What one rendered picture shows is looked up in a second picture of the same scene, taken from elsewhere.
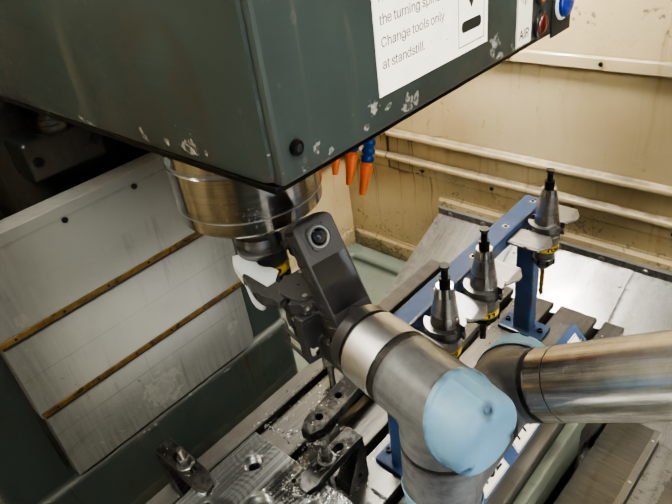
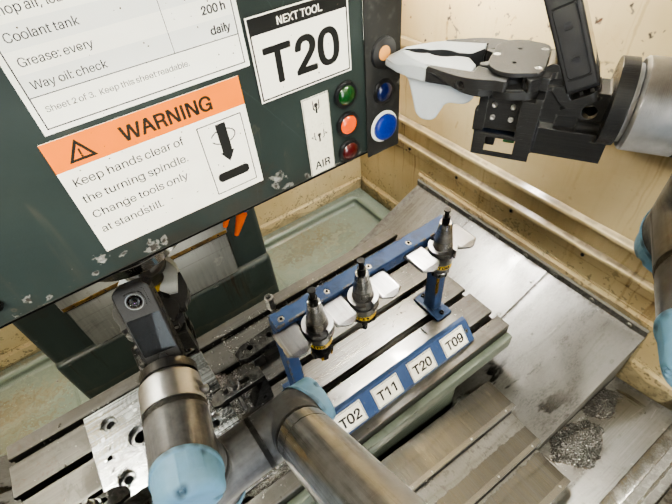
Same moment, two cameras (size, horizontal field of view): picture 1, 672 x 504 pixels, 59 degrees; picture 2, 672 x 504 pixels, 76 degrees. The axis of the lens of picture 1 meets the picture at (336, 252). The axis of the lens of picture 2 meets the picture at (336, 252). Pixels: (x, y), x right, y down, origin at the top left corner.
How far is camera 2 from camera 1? 0.38 m
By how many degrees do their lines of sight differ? 16
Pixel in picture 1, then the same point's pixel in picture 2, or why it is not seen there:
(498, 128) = (467, 131)
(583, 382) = (297, 464)
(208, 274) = not seen: hidden behind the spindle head
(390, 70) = (115, 230)
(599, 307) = (509, 294)
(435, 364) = (172, 436)
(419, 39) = (153, 200)
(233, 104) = not seen: outside the picture
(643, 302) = (544, 299)
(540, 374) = (286, 438)
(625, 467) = (474, 426)
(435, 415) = (152, 479)
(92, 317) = not seen: hidden behind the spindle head
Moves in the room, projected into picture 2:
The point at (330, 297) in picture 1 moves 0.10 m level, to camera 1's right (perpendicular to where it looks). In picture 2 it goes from (142, 345) to (218, 352)
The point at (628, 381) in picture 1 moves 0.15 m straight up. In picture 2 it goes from (312, 485) to (289, 427)
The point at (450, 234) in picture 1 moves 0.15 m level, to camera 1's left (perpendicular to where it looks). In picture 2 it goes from (420, 205) to (380, 203)
